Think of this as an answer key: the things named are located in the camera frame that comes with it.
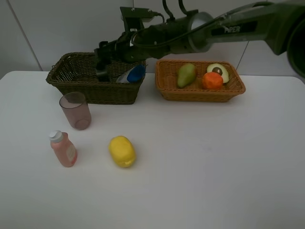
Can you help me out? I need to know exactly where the orange tangerine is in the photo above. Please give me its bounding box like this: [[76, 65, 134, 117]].
[[202, 72, 224, 90]]

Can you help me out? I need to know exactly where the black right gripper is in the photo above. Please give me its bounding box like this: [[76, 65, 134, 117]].
[[94, 17, 192, 69]]

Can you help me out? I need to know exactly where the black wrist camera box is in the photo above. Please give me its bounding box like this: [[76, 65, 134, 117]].
[[120, 7, 154, 32]]

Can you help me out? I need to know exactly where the black square pump bottle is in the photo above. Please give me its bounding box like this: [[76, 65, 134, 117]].
[[95, 62, 111, 82]]

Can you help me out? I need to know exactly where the avocado half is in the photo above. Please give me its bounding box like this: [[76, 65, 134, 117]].
[[207, 63, 229, 83]]

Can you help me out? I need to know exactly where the yellow lemon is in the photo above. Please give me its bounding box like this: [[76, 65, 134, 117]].
[[108, 136, 137, 168]]

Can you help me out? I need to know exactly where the white bottle blue cap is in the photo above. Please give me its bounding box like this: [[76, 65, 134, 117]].
[[116, 64, 146, 83]]

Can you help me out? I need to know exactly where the orange wicker basket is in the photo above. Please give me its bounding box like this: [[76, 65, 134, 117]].
[[155, 59, 246, 103]]

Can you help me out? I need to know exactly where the pink bottle white cap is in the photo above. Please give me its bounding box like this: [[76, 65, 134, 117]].
[[49, 130, 78, 167]]

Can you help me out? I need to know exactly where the translucent brown plastic cup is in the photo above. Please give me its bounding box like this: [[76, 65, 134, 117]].
[[59, 92, 92, 130]]

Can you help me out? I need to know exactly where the dark brown wicker basket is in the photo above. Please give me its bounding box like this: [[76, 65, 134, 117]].
[[46, 52, 146, 105]]

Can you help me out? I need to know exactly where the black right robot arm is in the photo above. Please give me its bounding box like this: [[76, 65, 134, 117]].
[[94, 0, 305, 80]]

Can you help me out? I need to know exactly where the green red pear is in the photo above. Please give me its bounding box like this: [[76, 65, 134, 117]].
[[177, 63, 197, 88]]

